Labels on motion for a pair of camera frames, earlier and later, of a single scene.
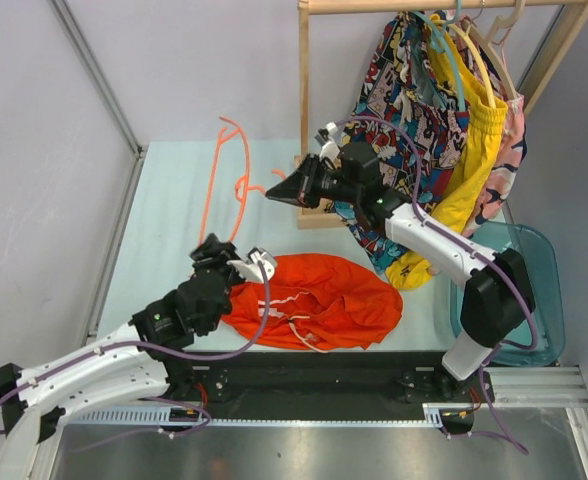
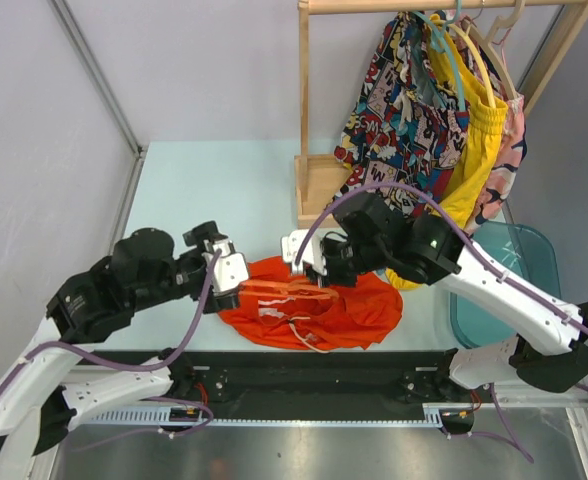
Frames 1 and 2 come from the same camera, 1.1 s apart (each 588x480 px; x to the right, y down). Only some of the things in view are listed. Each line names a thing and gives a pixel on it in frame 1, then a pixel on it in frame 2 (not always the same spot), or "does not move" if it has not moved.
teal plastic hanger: (455, 61) does not move
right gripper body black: (324, 183) → (344, 261)
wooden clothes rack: (578, 13) does not move
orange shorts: (315, 303) does not move
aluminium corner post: (85, 53) does not move
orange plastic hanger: (241, 187) → (276, 289)
